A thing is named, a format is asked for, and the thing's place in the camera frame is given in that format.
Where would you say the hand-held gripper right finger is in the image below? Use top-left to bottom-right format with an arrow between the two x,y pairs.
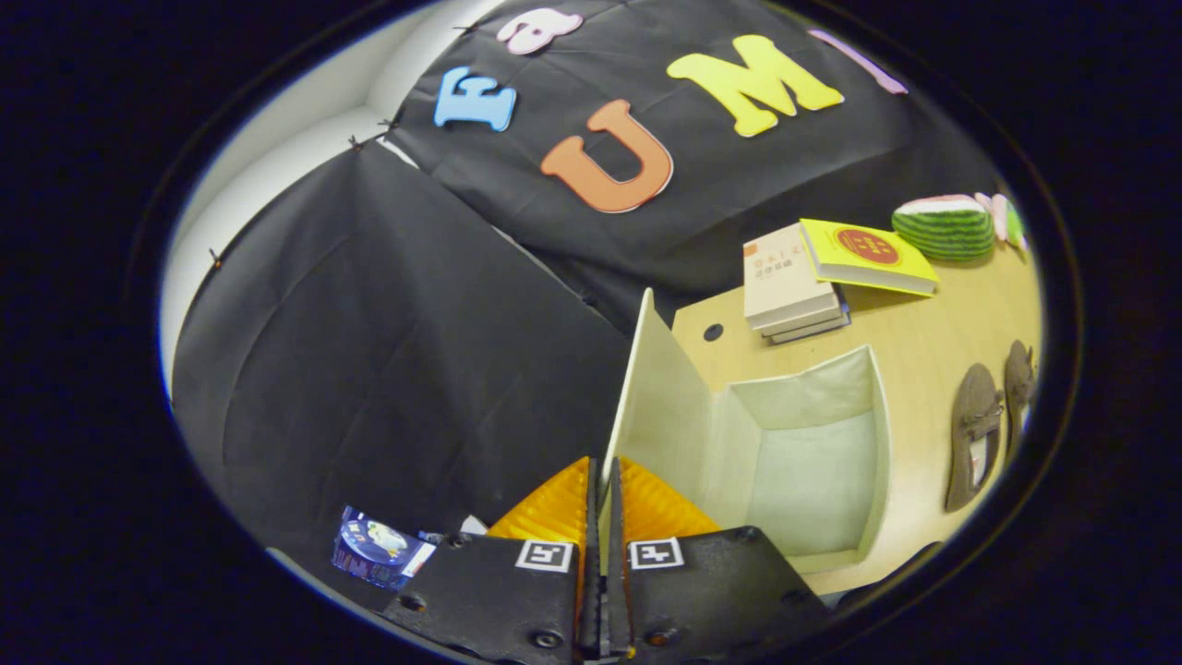
605,456 -> 834,662

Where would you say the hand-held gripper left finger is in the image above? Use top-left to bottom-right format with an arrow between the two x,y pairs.
380,456 -> 603,662

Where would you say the cream fabric storage box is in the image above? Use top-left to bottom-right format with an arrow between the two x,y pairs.
600,288 -> 893,574

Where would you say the brown felt shoe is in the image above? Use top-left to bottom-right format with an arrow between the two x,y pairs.
1004,340 -> 1040,463
944,363 -> 1006,514

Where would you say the blue printed packet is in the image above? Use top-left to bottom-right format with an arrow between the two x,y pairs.
332,505 -> 438,591

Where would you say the blue cover book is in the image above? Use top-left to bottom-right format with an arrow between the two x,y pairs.
766,303 -> 852,347

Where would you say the white paged book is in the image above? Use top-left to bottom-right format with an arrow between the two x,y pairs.
759,294 -> 847,339

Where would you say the beige cover book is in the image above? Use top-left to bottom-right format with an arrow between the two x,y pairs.
742,223 -> 843,332

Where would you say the yellow book red label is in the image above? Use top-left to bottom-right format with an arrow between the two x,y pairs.
800,218 -> 941,298

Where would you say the watermelon slice plush toy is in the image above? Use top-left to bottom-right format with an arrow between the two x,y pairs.
891,194 -> 997,262

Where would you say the pink and green plush toy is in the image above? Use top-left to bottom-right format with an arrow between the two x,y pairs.
974,191 -> 1029,252

